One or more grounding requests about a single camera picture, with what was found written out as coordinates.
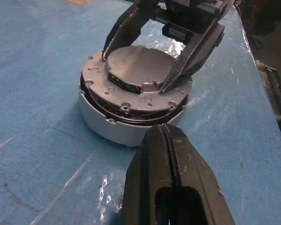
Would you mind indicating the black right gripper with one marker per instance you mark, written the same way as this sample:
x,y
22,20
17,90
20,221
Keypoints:
x,y
185,16

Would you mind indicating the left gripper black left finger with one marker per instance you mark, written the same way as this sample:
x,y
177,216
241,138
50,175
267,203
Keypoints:
x,y
142,175

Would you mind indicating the silver motor housing copper windings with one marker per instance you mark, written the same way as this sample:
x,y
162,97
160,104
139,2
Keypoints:
x,y
112,133

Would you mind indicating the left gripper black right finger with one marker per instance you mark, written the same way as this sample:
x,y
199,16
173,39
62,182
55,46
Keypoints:
x,y
196,168

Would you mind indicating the round silver motor end cover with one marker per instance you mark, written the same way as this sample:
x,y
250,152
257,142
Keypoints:
x,y
135,61

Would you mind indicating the brown cardboard mat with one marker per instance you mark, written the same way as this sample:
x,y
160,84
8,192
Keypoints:
x,y
80,1

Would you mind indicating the black metal frame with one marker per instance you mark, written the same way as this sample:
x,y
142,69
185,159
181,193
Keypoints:
x,y
274,89

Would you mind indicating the blue plastic table cover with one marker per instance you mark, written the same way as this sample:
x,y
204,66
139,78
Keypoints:
x,y
37,93

